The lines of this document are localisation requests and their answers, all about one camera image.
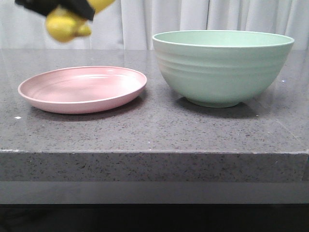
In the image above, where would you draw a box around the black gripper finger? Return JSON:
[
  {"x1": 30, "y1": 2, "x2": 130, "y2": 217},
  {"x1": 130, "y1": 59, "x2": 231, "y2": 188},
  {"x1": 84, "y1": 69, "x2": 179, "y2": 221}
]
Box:
[{"x1": 14, "y1": 0, "x2": 95, "y2": 20}]

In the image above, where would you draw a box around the yellow banana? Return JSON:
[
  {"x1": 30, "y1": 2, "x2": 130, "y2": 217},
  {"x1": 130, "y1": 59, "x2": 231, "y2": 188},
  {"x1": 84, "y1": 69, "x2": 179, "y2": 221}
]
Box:
[{"x1": 45, "y1": 0, "x2": 114, "y2": 43}]

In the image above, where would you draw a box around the pink plate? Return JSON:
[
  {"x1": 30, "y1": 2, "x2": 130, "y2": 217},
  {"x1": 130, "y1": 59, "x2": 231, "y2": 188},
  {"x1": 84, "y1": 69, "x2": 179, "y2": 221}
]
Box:
[{"x1": 18, "y1": 66, "x2": 147, "y2": 114}]

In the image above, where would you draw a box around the green bowl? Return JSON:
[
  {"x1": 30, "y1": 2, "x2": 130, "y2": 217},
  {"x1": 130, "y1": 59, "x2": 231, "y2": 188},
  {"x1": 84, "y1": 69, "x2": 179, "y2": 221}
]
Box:
[{"x1": 153, "y1": 30, "x2": 295, "y2": 108}]

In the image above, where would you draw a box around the white curtain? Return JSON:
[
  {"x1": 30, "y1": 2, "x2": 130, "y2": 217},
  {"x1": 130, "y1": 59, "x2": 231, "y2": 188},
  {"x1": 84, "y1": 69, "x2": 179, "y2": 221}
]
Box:
[{"x1": 0, "y1": 0, "x2": 309, "y2": 50}]

